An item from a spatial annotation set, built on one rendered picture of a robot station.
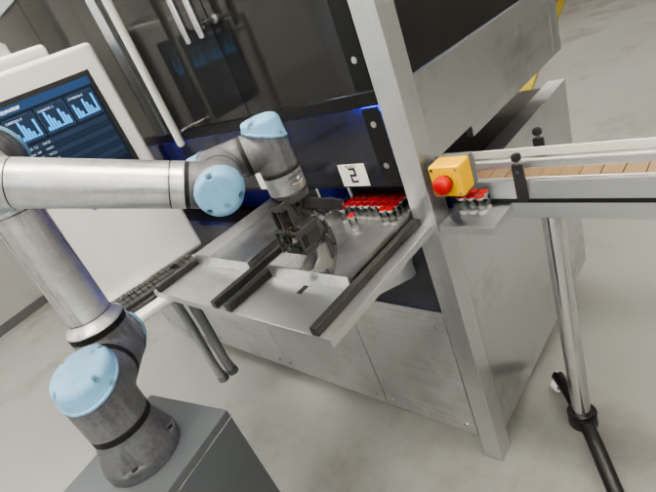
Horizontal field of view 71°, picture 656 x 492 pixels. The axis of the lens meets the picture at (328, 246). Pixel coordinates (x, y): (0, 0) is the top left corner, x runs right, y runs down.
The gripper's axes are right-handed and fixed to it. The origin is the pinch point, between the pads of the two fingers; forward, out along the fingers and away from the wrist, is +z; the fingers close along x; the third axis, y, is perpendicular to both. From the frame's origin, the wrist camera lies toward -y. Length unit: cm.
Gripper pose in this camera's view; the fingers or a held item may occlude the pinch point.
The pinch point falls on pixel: (330, 267)
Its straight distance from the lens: 100.1
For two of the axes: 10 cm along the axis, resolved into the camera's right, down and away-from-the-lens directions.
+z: 3.4, 8.3, 4.4
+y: -6.0, 5.5, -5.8
